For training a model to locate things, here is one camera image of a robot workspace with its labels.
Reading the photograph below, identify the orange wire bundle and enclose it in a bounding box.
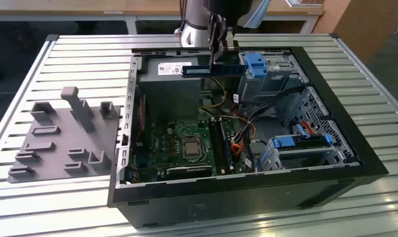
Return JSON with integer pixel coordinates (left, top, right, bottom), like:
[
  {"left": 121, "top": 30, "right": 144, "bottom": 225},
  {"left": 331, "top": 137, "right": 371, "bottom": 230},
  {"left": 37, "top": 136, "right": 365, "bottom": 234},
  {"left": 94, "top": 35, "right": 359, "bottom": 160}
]
[{"left": 231, "top": 120, "right": 256, "bottom": 157}]

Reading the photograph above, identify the black RAM slot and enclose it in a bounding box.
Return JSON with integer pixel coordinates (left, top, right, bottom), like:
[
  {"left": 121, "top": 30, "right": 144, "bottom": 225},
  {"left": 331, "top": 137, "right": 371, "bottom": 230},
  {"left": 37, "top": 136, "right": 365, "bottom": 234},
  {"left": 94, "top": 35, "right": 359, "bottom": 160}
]
[{"left": 209, "top": 118, "right": 227, "bottom": 174}]

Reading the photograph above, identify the grey parts rack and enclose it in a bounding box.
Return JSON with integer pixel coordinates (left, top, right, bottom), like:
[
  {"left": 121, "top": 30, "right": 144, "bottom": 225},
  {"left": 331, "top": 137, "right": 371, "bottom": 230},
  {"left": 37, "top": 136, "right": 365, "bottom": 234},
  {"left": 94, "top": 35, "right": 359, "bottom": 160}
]
[{"left": 6, "top": 86, "right": 125, "bottom": 184}]

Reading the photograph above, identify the blue RAM stick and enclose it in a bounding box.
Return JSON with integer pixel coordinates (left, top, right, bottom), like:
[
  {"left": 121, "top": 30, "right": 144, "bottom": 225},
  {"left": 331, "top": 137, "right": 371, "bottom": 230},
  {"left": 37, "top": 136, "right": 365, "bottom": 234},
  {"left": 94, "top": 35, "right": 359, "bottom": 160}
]
[{"left": 181, "top": 64, "right": 247, "bottom": 79}]

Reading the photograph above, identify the yellow wire bundle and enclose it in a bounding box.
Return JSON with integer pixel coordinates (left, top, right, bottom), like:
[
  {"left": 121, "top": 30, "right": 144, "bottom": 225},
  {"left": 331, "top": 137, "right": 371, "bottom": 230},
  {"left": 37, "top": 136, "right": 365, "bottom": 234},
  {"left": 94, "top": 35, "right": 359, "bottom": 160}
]
[{"left": 198, "top": 77, "right": 228, "bottom": 110}]

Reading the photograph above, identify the white framed wooden bench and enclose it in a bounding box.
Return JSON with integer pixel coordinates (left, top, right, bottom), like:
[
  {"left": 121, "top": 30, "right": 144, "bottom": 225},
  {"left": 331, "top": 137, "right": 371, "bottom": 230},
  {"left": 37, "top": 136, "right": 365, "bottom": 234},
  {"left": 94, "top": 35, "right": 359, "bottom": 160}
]
[{"left": 0, "top": 0, "right": 325, "bottom": 35}]

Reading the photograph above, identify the grey power supply unit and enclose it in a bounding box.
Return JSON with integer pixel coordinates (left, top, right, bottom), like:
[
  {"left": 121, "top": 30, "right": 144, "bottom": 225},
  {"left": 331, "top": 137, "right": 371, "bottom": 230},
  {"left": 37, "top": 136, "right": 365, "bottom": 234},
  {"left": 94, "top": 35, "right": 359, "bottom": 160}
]
[{"left": 137, "top": 56, "right": 202, "bottom": 119}]

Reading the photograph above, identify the round grey speaker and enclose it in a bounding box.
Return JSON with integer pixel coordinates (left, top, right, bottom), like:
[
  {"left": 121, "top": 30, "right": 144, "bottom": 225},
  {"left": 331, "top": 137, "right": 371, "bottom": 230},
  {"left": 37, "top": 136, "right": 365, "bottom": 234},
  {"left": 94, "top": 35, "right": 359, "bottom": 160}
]
[{"left": 249, "top": 139, "right": 268, "bottom": 154}]

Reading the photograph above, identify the black open PC case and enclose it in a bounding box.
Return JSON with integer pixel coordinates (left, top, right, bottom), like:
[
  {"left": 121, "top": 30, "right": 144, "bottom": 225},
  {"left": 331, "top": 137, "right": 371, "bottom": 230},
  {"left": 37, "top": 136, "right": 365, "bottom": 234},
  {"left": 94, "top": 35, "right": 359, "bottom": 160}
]
[{"left": 105, "top": 46, "right": 389, "bottom": 229}]

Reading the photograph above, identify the wooden cabinet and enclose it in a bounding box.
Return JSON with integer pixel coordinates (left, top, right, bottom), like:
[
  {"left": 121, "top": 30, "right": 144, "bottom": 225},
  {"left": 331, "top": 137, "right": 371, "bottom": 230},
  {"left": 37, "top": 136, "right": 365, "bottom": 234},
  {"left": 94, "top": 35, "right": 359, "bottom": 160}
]
[{"left": 312, "top": 0, "right": 398, "bottom": 64}]

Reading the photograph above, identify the black flat cable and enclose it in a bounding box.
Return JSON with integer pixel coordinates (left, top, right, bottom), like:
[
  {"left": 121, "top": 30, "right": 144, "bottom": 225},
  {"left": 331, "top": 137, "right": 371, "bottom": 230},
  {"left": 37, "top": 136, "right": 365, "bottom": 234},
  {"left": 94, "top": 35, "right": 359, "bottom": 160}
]
[{"left": 244, "top": 85, "right": 307, "bottom": 124}]

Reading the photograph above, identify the black expansion slot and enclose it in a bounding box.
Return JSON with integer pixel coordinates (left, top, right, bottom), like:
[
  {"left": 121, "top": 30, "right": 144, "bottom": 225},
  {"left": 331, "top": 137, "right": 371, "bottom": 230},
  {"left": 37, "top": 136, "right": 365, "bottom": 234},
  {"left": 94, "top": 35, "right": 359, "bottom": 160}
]
[{"left": 164, "top": 164, "right": 213, "bottom": 178}]

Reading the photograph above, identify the red and blue data cable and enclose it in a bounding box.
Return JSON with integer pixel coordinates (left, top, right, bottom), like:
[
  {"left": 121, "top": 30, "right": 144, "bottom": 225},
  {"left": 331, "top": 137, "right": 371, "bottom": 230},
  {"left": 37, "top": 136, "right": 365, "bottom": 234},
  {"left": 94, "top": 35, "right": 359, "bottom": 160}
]
[{"left": 296, "top": 122, "right": 319, "bottom": 138}]

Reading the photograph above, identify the metal disk bay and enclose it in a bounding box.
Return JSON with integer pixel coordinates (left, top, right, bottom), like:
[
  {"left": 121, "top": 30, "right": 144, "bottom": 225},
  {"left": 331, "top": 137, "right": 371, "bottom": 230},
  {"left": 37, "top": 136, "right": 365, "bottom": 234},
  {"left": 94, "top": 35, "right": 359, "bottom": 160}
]
[{"left": 256, "top": 134, "right": 348, "bottom": 173}]

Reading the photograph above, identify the blue disk carrier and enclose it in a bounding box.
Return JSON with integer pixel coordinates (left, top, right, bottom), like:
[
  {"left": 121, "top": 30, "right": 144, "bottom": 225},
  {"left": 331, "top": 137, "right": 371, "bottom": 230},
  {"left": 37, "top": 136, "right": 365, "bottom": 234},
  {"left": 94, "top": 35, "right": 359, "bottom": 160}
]
[{"left": 271, "top": 137, "right": 297, "bottom": 149}]

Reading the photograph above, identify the blue drive latch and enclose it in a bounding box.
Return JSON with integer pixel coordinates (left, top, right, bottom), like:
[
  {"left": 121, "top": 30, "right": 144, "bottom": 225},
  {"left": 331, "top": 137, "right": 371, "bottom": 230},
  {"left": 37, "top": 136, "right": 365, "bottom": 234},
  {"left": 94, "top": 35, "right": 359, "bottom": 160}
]
[{"left": 245, "top": 53, "right": 269, "bottom": 79}]

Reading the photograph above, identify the silver CPU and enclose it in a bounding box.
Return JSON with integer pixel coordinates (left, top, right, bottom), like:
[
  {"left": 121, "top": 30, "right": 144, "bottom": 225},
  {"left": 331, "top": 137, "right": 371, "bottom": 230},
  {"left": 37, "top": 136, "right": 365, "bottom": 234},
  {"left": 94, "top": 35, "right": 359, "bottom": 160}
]
[{"left": 184, "top": 142, "right": 201, "bottom": 156}]

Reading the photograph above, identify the green motherboard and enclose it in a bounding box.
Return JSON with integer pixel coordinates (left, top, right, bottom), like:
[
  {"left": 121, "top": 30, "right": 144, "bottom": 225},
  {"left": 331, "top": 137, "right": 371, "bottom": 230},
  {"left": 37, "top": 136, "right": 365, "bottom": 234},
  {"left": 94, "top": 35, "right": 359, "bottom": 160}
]
[{"left": 129, "top": 116, "right": 252, "bottom": 185}]

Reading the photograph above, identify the metal CPU socket cover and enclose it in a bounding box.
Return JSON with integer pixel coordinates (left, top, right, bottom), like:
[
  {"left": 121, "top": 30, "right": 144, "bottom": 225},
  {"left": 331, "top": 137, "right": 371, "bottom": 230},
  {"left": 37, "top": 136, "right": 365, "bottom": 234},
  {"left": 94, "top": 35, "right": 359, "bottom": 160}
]
[{"left": 180, "top": 135, "right": 205, "bottom": 163}]

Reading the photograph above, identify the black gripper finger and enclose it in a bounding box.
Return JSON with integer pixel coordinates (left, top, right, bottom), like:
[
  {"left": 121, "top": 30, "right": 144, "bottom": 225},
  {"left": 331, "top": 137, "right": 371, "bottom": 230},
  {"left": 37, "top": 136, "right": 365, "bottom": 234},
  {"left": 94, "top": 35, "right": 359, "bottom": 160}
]
[
  {"left": 217, "top": 15, "right": 235, "bottom": 65},
  {"left": 207, "top": 12, "right": 224, "bottom": 72}
]

